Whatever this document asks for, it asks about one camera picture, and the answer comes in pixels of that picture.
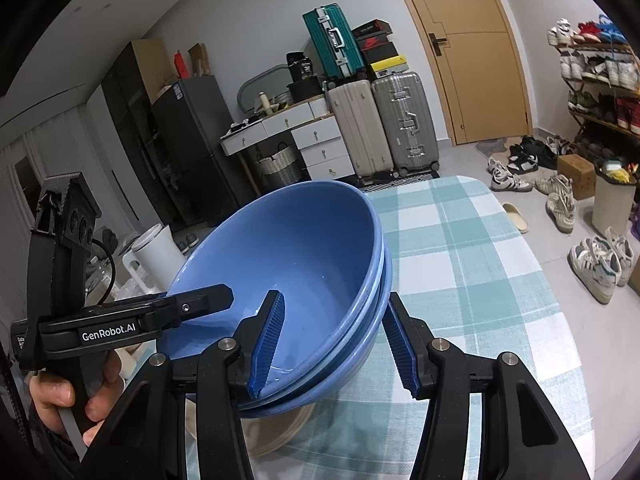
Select teal plaid tablecloth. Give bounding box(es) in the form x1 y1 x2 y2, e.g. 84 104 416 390
252 176 596 479

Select woven laundry basket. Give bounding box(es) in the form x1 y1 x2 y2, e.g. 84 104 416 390
256 143 303 191

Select white trash bin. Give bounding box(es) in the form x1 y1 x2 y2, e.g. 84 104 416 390
592 158 638 235

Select white green sneaker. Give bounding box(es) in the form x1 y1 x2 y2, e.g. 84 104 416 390
567 236 622 304

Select large cream plate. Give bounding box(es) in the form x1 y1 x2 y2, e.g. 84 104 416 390
184 400 314 458

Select blue bowl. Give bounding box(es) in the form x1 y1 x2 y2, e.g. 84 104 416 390
240 271 390 418
157 181 383 396
259 243 390 406

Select stacked shoe boxes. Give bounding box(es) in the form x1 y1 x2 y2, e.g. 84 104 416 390
352 18 409 81

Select black refrigerator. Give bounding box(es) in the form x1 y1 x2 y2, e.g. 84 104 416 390
98 39 256 233

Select left hand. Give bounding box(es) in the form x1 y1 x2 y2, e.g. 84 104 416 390
28 351 124 446

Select wooden door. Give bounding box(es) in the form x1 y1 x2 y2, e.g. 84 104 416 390
405 0 530 145

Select beige slipper right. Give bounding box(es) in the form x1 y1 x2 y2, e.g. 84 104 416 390
502 203 529 234

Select white drawer desk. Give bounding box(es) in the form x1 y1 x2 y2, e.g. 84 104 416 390
220 96 356 180

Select small brown cardboard box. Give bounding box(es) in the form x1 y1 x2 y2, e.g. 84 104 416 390
558 154 596 200

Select wooden shoe rack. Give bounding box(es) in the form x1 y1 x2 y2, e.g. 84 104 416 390
547 14 639 164

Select white kettle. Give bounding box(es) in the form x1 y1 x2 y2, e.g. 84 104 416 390
122 223 186 294

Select teal suitcase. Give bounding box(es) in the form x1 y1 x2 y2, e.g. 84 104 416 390
303 3 366 80

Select beige suitcase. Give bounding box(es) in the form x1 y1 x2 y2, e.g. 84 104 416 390
328 80 394 179

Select silver suitcase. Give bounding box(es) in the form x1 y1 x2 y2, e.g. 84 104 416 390
371 72 439 174

